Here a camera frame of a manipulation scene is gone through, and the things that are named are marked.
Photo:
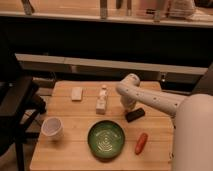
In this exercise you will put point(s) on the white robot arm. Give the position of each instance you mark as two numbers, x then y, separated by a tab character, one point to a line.
192	148

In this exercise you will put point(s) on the wooden shelf rail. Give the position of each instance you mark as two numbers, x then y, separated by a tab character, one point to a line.
109	68

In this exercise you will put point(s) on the orange carrot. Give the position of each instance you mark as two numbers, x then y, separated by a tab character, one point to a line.
141	143

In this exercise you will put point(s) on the black chair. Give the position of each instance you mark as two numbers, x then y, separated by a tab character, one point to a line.
19	105

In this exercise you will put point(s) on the white plastic cup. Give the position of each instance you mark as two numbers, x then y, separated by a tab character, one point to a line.
52	128

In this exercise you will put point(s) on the black eraser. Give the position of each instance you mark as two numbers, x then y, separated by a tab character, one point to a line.
133	115

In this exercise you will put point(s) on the small white bottle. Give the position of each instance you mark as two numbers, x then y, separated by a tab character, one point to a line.
101	104

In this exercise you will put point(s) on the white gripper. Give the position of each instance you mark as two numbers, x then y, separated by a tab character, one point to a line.
128	103

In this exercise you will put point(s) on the white sponge block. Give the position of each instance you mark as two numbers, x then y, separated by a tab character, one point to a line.
76	93

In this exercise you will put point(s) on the green plate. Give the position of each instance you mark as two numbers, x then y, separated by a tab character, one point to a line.
106	139

